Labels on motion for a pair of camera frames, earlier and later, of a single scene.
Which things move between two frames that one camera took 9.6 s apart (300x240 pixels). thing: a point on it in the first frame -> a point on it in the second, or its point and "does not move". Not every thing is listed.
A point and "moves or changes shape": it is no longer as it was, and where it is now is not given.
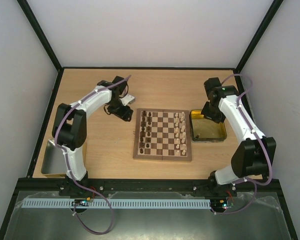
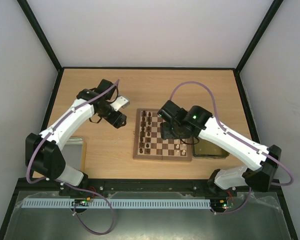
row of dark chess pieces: (143, 132) does not move
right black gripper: (212, 115) -> (168, 130)
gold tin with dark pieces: (205, 130) moves or changes shape
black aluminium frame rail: (141, 184) does not move
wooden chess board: (162, 134) does not move
